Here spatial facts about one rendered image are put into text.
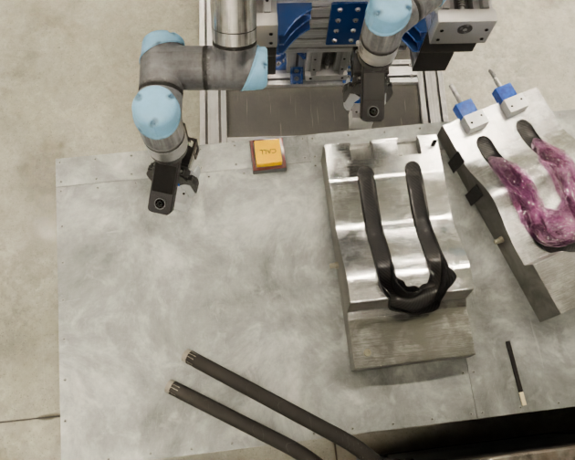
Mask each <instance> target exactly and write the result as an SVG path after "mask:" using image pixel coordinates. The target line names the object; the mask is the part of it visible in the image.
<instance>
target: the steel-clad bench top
mask: <svg viewBox="0 0 575 460"><path fill-rule="evenodd" d="M552 113H553V114H554V116H555V118H556V119H557V121H558V123H559V124H560V126H561V127H562V128H563V129H564V130H565V131H566V132H567V133H568V134H570V135H571V136H572V137H573V138H574V139H575V110H558V111H552ZM449 122H451V121H443V122H434V123H424V124H414V125H404V126H395V127H386V128H376V129H367V130H356V131H338V132H329V133H319V134H310V135H299V136H290V137H280V138H283V142H284V149H285V156H286V164H287V170H286V171H285V172H269V173H260V174H253V168H252V160H251V152H250V143H249V142H250V141H233V142H224V143H214V144H205V145H198V146H199V152H198V155H197V159H196V160H195V159H193V164H192V167H191V170H192V171H194V169H195V168H196V167H197V166H199V167H200V169H201V171H200V176H199V186H198V187H199V188H198V192H197V195H196V196H194V197H193V200H192V202H191V205H190V208H189V212H188V213H186V212H183V211H179V210H175V209H173V211H172V212H171V213H170V214H168V215H165V214H157V213H153V212H151V211H149V209H148V203H149V197H150V191H151V186H152V181H151V180H150V179H149V177H148V176H147V174H146V173H147V171H148V167H149V165H151V163H152V162H155V160H154V159H153V158H152V157H151V155H150V154H149V153H148V151H136V152H118V153H109V154H99V155H90V156H80V157H70V158H61V159H56V197H57V291H58V338H59V385H60V432H61V460H154V459H162V458H169V457H176V456H183V455H197V454H204V453H212V452H219V451H226V450H234V449H241V448H248V447H256V446H263V445H269V444H266V443H264V442H262V441H260V440H258V439H256V438H255V437H253V436H251V435H249V434H246V433H244V432H242V431H240V430H238V429H236V428H234V427H233V426H231V425H229V424H227V423H224V422H222V421H220V420H219V419H217V418H215V417H213V416H212V415H210V414H208V413H205V412H203V411H201V410H199V409H197V408H195V407H193V406H192V405H190V404H188V403H186V402H183V401H181V400H179V399H177V398H175V397H173V396H171V395H170V394H169V393H167V392H165V390H164V389H165V386H166V384H167V382H168V381H169V380H174V381H176V382H179V383H181V384H183V385H185V386H187V387H189V388H191V389H193V390H195V391H197V392H199V393H201V394H203V395H205V396H206V397H208V398H210V399H212V400H214V401H216V402H218V403H221V404H222V405H224V406H226V407H228V408H230V409H232V410H234V411H236V412H238V413H241V414H242V415H244V416H246V417H248V418H250V419H252V420H254V421H256V422H258V423H261V424H263V425H264V426H266V427H268V428H270V429H272V430H274V431H276V432H278V433H280V434H283V435H284V436H286V437H288V438H290V439H292V440H294V441H296V442H298V441H306V440H313V439H320V438H324V437H322V436H320V435H319V434H316V433H314V432H312V431H310V430H309V429H308V428H306V427H304V426H302V425H300V424H298V423H296V422H294V421H292V420H290V419H288V418H287V417H285V416H283V415H282V414H280V413H277V412H275V411H273V410H271V409H270V408H268V407H266V406H265V405H263V404H261V403H259V402H257V401H255V400H253V399H251V398H249V397H247V396H246V395H244V394H242V393H241V392H238V391H236V390H235V389H233V388H231V387H229V386H227V385H225V384H223V383H222V382H220V381H218V380H216V379H214V378H212V377H211V376H209V375H207V374H205V373H203V372H201V371H198V370H197V369H196V368H194V367H192V366H190V365H188V364H186V363H185V362H183V361H182V356H183V353H184V352H185V351H186V350H187V349H189V350H193V351H194V352H196V353H198V354H200V355H202V356H204V357H205V358H207V359H209V360H211V361H213V362H215V363H217V364H219V365H221V366H223V367H225V368H227V369H228V370H229V371H232V372H234V373H236V374H238V375H240V376H242V377H244V378H245V379H247V380H249V381H251V382H253V383H255V384H257V385H259V386H260V387H262V388H264V389H266V390H268V391H270V392H272V393H274V394H276V395H277V396H279V397H281V398H283V399H285V400H287V401H289V402H291V403H293V404H295V405H296V406H298V407H300V408H302V409H304V410H306V411H308V412H310V413H312V414H314V415H316V416H318V417H319V418H321V419H323V420H325V421H326V422H328V423H331V424H333V425H335V426H337V427H339V428H340V429H342V430H343V431H345V432H347V433H349V434H364V433H371V432H378V431H385V430H392V429H400V428H407V427H415V426H422V425H429V424H437V423H451V422H458V421H465V420H473V419H480V418H487V417H494V416H501V415H509V414H516V413H530V412H537V411H545V410H552V409H559V408H567V407H574V406H575V308H573V309H571V310H568V311H566V312H564V313H562V314H560V315H558V316H556V317H553V318H551V319H547V320H544V321H542V322H539V320H538V317H537V315H536V314H535V312H534V310H533V308H532V307H531V306H530V304H529V302H528V299H527V297H526V296H525V294H524V292H523V290H522V288H521V287H520V285H519V283H518V281H517V280H516V278H515V276H514V274H513V272H512V271H511V269H510V267H509V265H508V263H507V261H506V259H505V258H504V256H503V254H502V253H501V251H500V249H499V247H498V245H495V243H494V240H495V239H494V237H493V236H492V235H491V233H490V231H489V229H488V227H487V226H486V223H485V221H484V219H483V218H482V216H481V214H480V213H479V211H478V210H477V208H476V205H475V204H473V205H472V206H471V205H470V203H469V202H468V201H467V199H466V197H465V195H466V194H467V193H468V191H467V190H466V188H465V185H464V184H463V182H462V180H461V178H460V176H459V174H458V173H457V172H455V173H453V172H452V170H451V168H450V166H449V164H448V162H449V161H450V158H449V157H448V155H447V153H446V151H445V149H444V147H443V145H442V143H441V142H440V140H439V139H438V137H437V140H438V145H439V150H440V154H441V159H442V164H443V168H444V179H445V184H446V189H447V194H448V200H449V204H450V209H451V214H452V218H453V221H454V224H455V229H456V232H457V233H458V236H459V238H460V240H461V243H462V245H463V247H464V250H465V253H466V255H467V258H468V261H469V265H470V268H471V272H472V278H473V283H474V290H473V291H472V292H471V293H470V294H469V296H468V297H467V298H466V308H467V313H468V317H469V322H470V327H471V331H472V336H473V341H474V345H475V350H476V355H474V356H471V357H468V358H463V359H455V360H448V361H433V362H426V363H417V364H410V365H403V366H394V367H387V368H379V369H371V370H364V371H351V367H350V355H349V349H348V342H347V336H346V330H345V323H344V317H343V310H342V305H341V298H340V286H339V280H338V273H337V269H335V268H329V264H331V263H335V262H336V260H335V254H334V247H333V241H332V235H331V229H330V222H329V210H328V204H327V197H326V191H325V184H324V178H323V171H322V166H321V157H322V153H323V148H324V145H325V144H334V143H344V142H350V144H360V143H369V142H370V141H372V140H381V139H390V138H397V140H407V139H415V138H416V136H419V135H429V134H436V136H437V134H438V132H439V130H440V129H441V128H442V126H443V125H445V124H446V123H449ZM307 137H308V138H307ZM308 150H309V151H308ZM309 156H310V158H309ZM506 341H510V344H511V347H512V350H513V354H514V358H515V362H516V365H517V371H518V375H519V379H520V382H521V385H522V389H523V393H524V396H525V400H526V403H527V405H524V406H522V404H521V401H520V397H519V393H518V387H517V383H516V379H515V376H514V372H513V369H512V365H511V361H510V358H509V355H508V351H507V345H506Z"/></svg>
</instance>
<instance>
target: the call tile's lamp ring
mask: <svg viewBox="0 0 575 460"><path fill-rule="evenodd" d="M275 139H279V140H280V145H281V152H282V160H283V165H280V166H270V167H261V168H256V162H255V154H254V145H253V143H254V141H250V147H251V154H252V163H253V171H263V170H272V169H281V168H287V166H286V159H285V152H284V144H283V138H275ZM266 140H274V139H266ZM256 141H264V140H256Z"/></svg>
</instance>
